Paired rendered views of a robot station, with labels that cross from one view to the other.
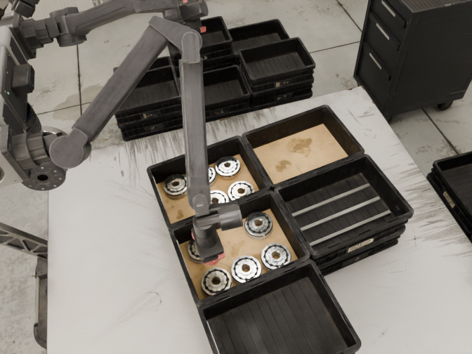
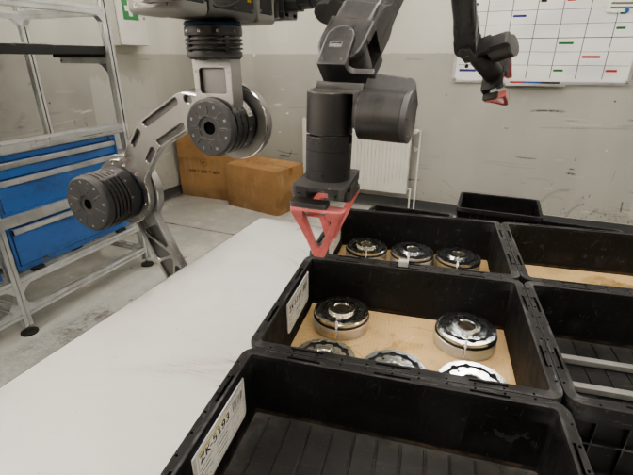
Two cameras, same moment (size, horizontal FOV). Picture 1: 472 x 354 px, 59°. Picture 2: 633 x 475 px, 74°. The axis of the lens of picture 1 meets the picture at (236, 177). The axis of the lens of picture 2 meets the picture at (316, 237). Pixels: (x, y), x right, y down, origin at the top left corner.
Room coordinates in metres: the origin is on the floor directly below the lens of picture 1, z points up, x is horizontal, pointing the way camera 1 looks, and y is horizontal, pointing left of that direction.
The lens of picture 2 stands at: (0.12, -0.17, 1.29)
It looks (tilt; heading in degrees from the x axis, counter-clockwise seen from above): 23 degrees down; 33
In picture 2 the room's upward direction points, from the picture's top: straight up
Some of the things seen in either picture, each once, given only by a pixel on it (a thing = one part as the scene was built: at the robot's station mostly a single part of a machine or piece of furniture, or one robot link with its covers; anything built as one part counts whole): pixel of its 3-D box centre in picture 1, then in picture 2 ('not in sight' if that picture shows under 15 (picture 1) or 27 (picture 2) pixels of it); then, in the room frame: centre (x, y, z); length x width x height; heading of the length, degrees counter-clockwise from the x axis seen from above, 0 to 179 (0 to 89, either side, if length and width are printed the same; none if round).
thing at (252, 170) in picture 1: (208, 187); (410, 261); (0.95, 0.11, 0.87); 0.40 x 0.30 x 0.11; 108
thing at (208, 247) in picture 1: (206, 236); (328, 162); (0.57, 0.10, 1.17); 0.10 x 0.07 x 0.07; 17
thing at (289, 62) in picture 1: (275, 86); not in sight; (2.06, -0.32, 0.37); 0.40 x 0.30 x 0.45; 100
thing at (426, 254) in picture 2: (202, 174); (412, 251); (1.03, 0.13, 0.86); 0.10 x 0.10 x 0.01
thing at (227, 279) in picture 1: (215, 281); (323, 359); (0.57, 0.10, 0.86); 0.10 x 0.10 x 0.01
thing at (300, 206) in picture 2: (211, 253); (322, 220); (0.55, 0.09, 1.10); 0.07 x 0.07 x 0.09; 17
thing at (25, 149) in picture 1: (30, 149); not in sight; (0.70, 0.48, 1.45); 0.09 x 0.08 x 0.12; 10
